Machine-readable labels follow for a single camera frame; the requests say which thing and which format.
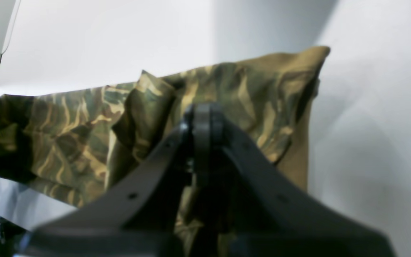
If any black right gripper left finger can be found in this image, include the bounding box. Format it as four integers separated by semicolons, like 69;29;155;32
16;105;194;257

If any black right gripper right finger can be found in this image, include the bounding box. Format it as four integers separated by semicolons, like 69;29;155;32
210;104;395;257

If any camouflage T-shirt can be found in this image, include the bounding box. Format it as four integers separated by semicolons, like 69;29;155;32
0;46;331;257

